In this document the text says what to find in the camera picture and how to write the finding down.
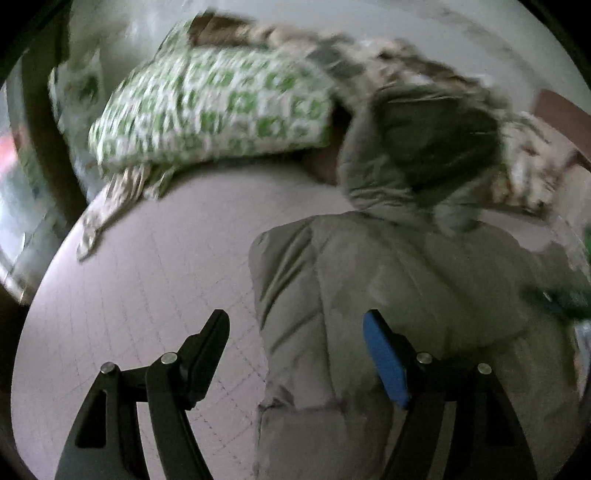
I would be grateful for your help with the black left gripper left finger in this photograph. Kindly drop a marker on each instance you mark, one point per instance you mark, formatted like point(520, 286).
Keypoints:
point(104, 441)

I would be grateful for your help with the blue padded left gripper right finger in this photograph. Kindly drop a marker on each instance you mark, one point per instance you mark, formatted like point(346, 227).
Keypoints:
point(459, 423)

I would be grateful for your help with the olive quilted hooded jacket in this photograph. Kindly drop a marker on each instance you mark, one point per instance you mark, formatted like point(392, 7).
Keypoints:
point(448, 282)

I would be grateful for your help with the floral leaf print blanket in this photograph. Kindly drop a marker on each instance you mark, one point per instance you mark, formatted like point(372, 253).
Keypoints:
point(445, 127)

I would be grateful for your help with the brown wooden headboard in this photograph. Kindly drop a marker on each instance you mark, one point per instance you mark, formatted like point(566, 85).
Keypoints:
point(568, 119)

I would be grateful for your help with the pink bed sheet mattress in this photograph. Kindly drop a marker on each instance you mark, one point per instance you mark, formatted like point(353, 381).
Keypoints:
point(154, 280)

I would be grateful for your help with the beige crumpled cloth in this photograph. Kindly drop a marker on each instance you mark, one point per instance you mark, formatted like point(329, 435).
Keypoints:
point(120, 194)

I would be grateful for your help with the green white patterned pillow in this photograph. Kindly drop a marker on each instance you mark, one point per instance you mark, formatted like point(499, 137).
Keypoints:
point(194, 104)

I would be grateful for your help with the brown folded garment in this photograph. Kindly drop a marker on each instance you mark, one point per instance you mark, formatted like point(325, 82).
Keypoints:
point(213, 29)

